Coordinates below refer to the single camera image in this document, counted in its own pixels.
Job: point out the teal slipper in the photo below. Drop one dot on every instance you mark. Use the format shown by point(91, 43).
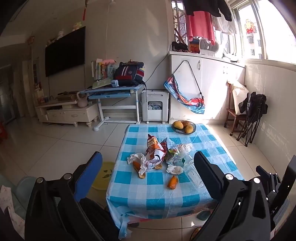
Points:
point(203, 215)

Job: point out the striped red white snack bag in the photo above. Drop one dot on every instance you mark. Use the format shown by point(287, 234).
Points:
point(159, 154)

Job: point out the white pillow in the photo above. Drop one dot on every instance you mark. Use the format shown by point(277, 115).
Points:
point(239, 97)

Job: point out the small plush toy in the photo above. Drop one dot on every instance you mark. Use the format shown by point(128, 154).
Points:
point(51, 41)

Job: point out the colourful printed hanging cloth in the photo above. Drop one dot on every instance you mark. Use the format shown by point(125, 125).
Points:
point(185, 99)

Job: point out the yellow plastic bin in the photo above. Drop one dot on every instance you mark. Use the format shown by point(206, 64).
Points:
point(104, 173)

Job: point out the floral cloth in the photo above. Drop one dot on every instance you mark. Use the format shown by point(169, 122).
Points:
point(9, 204)

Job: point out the crumpled white plastic bag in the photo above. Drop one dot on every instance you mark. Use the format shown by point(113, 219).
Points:
point(185, 147)

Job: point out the white hanging cloth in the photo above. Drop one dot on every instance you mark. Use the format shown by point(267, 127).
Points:
point(225, 25)

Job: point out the pale translucent plastic bin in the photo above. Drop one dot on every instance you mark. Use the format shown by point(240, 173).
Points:
point(24, 185)

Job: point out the black wall television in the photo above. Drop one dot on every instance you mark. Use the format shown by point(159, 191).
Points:
point(66, 52)

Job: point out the orange box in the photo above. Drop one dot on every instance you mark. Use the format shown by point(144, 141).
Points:
point(193, 46)

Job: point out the white television cabinet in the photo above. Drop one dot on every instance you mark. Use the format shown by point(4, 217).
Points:
point(67, 113)

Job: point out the large crumpled white tissue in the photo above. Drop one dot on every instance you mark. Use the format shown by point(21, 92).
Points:
point(138, 160)

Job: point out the cream plush toy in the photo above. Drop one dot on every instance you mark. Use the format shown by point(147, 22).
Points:
point(77, 26)

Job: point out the black folding chair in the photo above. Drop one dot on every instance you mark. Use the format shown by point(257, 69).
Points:
point(255, 109)

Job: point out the white air purifier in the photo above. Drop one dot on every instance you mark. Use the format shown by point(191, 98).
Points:
point(155, 106)

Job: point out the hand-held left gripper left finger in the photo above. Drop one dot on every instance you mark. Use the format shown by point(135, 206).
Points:
point(92, 171)

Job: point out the black hanging clothes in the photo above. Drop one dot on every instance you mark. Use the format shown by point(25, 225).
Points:
point(208, 5)

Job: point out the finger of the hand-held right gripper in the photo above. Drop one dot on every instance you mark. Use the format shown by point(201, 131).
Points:
point(271, 183)

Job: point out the white balcony cabinet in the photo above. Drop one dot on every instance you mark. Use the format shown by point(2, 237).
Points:
point(208, 78)

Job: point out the brownish mango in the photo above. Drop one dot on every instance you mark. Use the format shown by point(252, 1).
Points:
point(186, 123)

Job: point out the small crumpled white tissue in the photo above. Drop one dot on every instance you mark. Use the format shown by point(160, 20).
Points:
point(175, 169)

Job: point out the green open book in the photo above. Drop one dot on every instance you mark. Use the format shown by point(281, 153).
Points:
point(101, 83)

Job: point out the large orange mango peel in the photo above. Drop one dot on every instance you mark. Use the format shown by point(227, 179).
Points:
point(173, 182)

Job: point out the clear plastic bottle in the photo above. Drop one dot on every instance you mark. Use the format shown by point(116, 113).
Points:
point(189, 166)

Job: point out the wooden box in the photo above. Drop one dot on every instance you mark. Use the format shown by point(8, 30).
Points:
point(67, 97)

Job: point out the green snack wrapper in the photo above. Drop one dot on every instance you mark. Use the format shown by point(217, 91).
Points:
point(172, 156)

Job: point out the pink kettlebell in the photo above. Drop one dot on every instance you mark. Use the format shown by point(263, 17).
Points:
point(82, 102)

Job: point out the white plush toy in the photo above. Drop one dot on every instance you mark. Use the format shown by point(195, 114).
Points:
point(60, 34)

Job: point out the red hanging tassel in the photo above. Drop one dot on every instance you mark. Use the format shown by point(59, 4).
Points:
point(84, 11)

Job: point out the small mango peel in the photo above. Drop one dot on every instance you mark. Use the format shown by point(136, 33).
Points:
point(141, 175)

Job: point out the pink plush toy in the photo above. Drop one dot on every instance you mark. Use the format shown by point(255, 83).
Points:
point(108, 61)

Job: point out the red window ornament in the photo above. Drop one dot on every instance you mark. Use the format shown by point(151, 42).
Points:
point(250, 26)

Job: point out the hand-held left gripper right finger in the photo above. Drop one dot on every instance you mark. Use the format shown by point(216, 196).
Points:
point(208, 172)

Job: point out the pink hanging shirt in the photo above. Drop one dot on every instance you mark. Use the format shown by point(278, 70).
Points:
point(200, 25)

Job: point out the dark striped backpack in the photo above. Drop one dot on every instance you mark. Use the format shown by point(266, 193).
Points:
point(128, 74)

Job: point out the blue white study desk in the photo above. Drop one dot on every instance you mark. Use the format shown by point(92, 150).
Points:
point(111, 91)

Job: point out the row of books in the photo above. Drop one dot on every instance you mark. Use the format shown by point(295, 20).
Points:
point(99, 69)

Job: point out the black shoes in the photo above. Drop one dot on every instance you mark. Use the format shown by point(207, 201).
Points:
point(179, 47)

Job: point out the blue checked tablecloth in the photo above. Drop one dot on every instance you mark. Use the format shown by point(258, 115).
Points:
point(138, 192)

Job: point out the wooden chair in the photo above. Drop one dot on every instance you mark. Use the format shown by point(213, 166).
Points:
point(231, 115)

